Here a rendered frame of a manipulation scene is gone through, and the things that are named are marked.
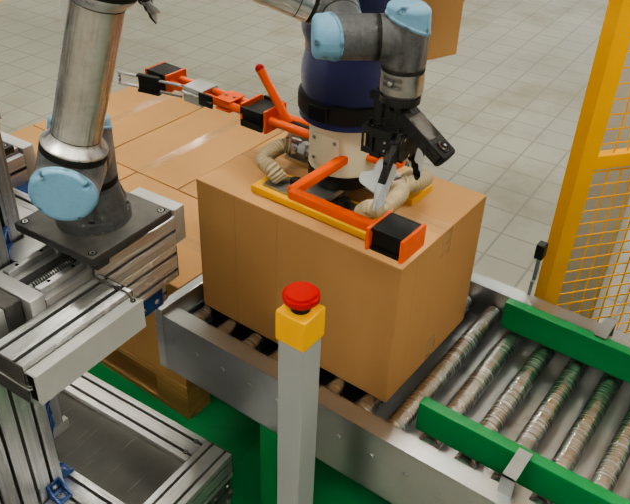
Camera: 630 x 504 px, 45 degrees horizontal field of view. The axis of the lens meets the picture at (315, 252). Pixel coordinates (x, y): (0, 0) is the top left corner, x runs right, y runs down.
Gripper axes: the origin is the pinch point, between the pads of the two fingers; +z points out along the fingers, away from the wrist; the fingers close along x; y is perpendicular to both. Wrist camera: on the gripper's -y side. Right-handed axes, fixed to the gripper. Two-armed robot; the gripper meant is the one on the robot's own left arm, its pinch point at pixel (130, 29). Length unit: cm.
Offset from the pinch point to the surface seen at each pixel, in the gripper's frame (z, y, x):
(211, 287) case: 59, 39, -5
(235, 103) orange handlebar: 12.4, 31.5, 10.0
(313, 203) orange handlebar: 13, 79, -6
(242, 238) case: 38, 50, -3
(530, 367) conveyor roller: 66, 110, 43
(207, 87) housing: 11.9, 20.0, 9.6
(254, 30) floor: 121, -262, 246
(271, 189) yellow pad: 25, 54, 3
